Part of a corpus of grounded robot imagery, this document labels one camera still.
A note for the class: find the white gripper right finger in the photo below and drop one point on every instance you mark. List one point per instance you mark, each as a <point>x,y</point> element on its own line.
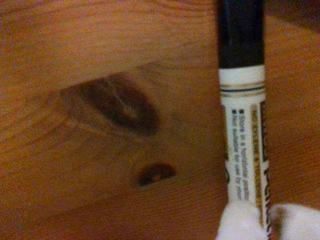
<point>297,222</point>

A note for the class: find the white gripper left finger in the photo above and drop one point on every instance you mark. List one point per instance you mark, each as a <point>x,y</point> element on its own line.
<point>237,222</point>

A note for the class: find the white marker with black cap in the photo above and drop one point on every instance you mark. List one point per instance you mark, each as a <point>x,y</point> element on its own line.
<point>242,125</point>

